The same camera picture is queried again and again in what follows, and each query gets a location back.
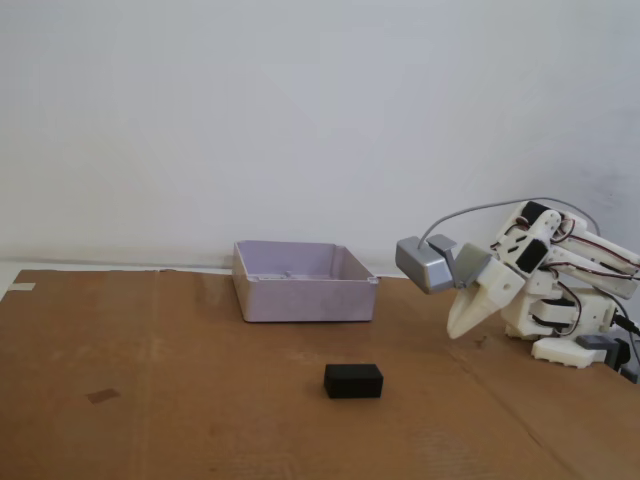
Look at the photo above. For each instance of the black rectangular block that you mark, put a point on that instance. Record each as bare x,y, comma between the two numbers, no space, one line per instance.
352,382

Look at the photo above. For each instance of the silver webcam with clip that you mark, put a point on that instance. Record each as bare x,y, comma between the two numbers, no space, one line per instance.
425,265

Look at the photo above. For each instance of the grey and black table clamp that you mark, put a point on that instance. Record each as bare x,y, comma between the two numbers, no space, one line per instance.
595,342

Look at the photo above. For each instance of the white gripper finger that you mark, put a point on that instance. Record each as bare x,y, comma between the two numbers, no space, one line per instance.
475,315
456,312

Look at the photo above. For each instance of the grey plastic open box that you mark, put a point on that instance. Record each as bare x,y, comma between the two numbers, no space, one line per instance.
305,302

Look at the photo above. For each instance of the white tape strip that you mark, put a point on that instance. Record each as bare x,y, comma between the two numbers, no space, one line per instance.
22,287

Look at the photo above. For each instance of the brown cardboard sheet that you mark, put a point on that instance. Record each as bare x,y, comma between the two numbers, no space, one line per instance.
200,400

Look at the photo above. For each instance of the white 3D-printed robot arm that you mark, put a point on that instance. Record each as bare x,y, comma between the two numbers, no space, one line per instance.
600,250

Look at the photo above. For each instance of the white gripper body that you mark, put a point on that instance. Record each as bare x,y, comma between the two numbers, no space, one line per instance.
492,290

